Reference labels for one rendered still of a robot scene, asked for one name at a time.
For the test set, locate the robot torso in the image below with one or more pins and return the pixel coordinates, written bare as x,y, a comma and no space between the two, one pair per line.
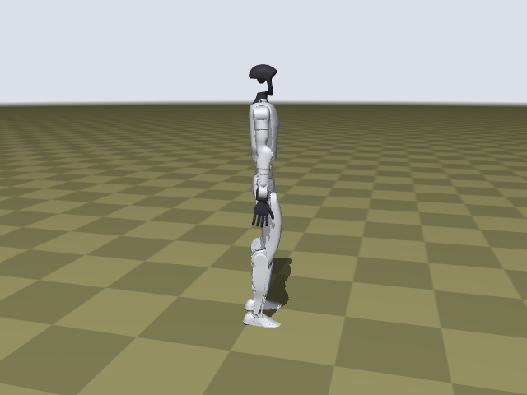
272,141

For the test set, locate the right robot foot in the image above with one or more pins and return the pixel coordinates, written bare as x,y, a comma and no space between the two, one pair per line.
265,321

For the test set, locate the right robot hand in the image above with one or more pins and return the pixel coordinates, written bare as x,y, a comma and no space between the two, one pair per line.
261,209

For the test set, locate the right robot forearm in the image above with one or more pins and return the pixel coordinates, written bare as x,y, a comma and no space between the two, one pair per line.
263,167

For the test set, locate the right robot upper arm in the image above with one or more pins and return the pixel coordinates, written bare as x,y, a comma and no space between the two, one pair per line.
261,117

